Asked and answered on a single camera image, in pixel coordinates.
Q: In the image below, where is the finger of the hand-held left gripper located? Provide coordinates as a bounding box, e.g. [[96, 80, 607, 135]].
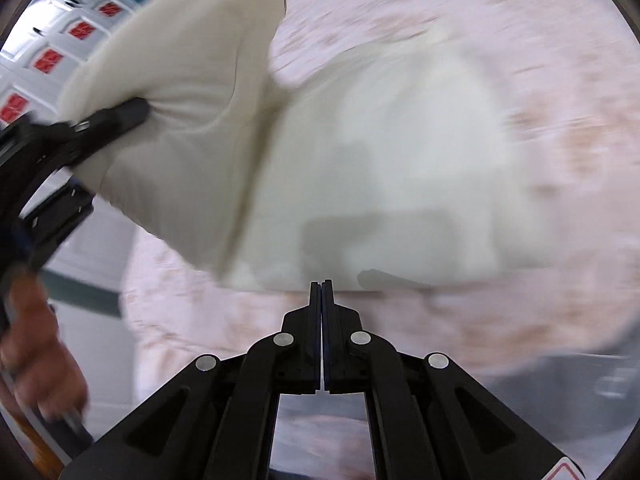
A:
[[50, 97, 151, 172], [19, 187, 97, 273]]

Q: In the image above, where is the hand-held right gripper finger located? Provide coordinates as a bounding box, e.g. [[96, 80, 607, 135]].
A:
[[60, 281, 322, 480], [323, 279, 587, 480]]

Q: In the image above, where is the cream quilted jacket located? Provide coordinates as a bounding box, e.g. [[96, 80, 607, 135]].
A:
[[59, 0, 557, 294]]

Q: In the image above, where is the person's left hand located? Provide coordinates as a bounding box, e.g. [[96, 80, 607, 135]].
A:
[[0, 272, 92, 422]]

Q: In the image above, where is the white wardrobe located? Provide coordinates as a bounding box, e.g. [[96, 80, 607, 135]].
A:
[[0, 0, 124, 124], [0, 0, 144, 294]]

